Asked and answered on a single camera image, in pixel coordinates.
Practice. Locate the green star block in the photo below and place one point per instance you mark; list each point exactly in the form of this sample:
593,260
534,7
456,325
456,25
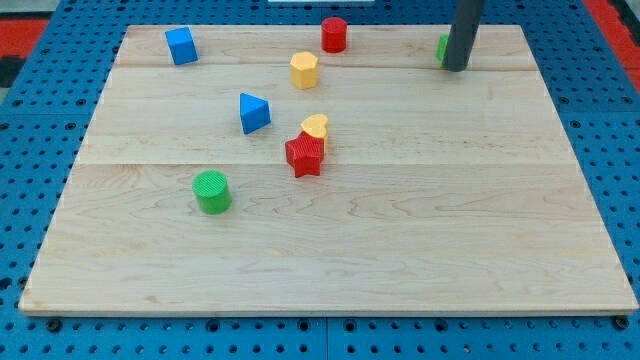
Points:
441,48

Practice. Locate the red star block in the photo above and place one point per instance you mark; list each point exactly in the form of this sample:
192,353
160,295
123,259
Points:
305,154

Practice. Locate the light wooden board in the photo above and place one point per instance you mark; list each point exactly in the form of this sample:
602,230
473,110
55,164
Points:
441,194

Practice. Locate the yellow heart block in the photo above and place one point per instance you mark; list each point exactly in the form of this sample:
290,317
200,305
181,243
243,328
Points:
316,125

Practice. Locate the blue triangle block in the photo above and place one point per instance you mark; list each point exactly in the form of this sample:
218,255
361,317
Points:
254,113

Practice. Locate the green cylinder block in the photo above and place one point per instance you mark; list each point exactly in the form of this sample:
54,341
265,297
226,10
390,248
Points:
212,193

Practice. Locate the yellow hexagon block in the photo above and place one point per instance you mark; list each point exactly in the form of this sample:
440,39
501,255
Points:
304,73

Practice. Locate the red cylinder block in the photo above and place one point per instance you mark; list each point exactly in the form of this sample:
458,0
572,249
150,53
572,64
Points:
334,34

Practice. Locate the blue cube block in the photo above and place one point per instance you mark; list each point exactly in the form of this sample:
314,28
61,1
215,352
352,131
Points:
181,46

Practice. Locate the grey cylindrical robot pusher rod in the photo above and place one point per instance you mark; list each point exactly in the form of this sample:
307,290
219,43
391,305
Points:
462,34

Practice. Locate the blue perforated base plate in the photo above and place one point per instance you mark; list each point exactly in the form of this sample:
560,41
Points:
587,60

